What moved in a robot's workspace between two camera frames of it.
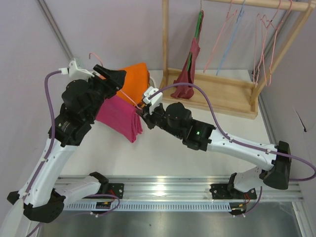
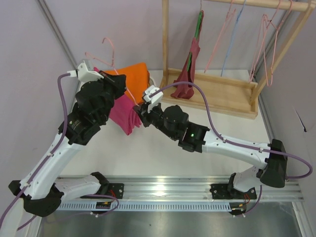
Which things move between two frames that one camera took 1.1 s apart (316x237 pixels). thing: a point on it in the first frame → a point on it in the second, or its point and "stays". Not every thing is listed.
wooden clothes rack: [232, 97] stays
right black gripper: [149, 118] stays
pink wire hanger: [124, 94] → [112, 65]
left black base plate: [116, 189] stays
